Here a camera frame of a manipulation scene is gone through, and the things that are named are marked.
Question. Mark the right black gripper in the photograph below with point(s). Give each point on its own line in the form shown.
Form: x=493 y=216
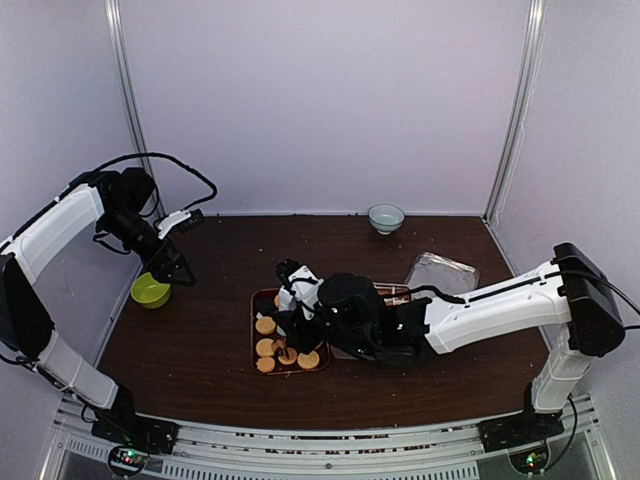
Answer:
x=295 y=332

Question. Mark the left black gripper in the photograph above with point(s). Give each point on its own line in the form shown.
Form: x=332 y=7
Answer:
x=160 y=271

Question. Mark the smooth round tan cookie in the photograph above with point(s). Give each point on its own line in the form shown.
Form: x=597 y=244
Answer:
x=288 y=357

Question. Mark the white handled metal tongs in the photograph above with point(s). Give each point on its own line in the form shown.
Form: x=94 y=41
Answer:
x=280 y=345

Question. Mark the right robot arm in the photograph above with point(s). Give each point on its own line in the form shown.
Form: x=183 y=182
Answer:
x=347 y=311

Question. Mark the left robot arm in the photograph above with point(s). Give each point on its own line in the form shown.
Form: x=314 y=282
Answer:
x=111 y=203

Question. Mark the large round tan cookie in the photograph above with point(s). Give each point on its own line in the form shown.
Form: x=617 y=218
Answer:
x=308 y=361

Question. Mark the middle left dotted cookie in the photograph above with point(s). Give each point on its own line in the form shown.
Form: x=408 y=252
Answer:
x=265 y=325

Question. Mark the dark red cookie tray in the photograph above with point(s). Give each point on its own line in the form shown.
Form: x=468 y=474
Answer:
x=283 y=370

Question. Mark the green plastic bowl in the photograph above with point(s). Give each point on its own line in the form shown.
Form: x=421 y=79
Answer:
x=150 y=293

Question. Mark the bottom left round cookie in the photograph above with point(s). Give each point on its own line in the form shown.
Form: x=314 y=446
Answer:
x=265 y=365

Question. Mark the white divided cookie tin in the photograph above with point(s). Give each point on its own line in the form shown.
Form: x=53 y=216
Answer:
x=393 y=294

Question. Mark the pale blue ceramic bowl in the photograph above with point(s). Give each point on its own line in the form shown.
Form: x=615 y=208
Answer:
x=385 y=218

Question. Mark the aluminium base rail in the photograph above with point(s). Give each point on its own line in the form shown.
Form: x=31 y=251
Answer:
x=452 y=450

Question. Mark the right aluminium frame post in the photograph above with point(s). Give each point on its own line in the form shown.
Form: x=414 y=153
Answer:
x=523 y=95

